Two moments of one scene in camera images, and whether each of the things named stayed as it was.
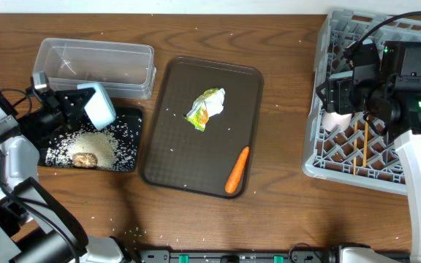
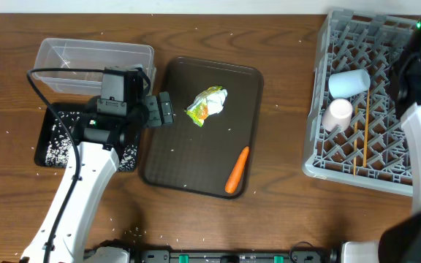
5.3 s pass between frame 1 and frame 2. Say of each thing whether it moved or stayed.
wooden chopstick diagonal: stayed
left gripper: moved
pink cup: stayed
